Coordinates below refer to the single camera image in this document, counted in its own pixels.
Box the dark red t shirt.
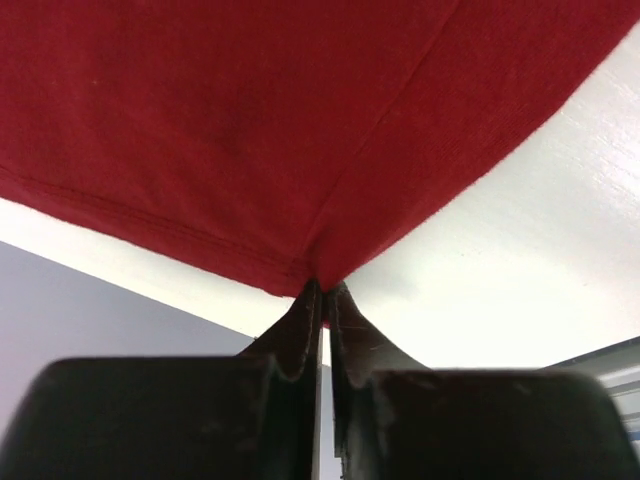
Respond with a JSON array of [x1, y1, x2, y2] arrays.
[[1, 1, 639, 296]]

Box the aluminium frame front rail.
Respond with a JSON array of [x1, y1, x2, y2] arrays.
[[539, 335, 640, 431]]

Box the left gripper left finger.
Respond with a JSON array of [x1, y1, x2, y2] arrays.
[[1, 281, 323, 479]]

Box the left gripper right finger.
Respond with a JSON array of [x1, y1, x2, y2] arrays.
[[324, 285, 639, 479]]

